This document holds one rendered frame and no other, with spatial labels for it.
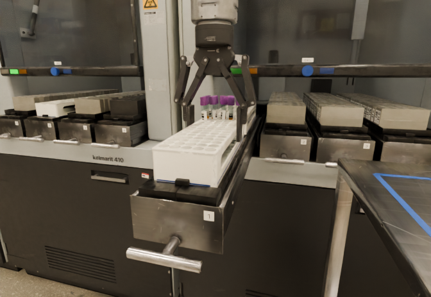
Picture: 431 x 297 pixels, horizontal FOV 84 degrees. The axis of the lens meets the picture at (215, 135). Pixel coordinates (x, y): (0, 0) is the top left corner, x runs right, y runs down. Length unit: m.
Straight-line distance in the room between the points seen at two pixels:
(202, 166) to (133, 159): 0.54
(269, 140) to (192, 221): 0.41
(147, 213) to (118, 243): 0.71
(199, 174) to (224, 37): 0.26
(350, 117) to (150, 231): 0.61
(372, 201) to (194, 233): 0.23
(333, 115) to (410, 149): 0.19
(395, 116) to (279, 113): 0.30
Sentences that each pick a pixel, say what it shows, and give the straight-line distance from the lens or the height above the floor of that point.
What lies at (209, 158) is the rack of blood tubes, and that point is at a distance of 0.33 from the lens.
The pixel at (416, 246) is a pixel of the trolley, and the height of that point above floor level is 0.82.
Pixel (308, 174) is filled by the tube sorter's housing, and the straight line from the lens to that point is 0.73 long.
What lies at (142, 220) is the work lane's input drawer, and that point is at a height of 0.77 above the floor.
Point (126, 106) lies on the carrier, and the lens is 0.91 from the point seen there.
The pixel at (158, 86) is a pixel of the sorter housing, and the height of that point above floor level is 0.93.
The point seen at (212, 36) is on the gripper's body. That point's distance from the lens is 0.47.
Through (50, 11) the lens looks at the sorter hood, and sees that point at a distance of 1.10.
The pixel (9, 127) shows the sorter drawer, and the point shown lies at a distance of 1.20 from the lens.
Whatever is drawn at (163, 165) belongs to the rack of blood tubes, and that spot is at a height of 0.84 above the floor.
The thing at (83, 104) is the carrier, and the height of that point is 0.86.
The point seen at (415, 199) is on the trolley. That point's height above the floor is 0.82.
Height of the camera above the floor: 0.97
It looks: 14 degrees down
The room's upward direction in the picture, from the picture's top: straight up
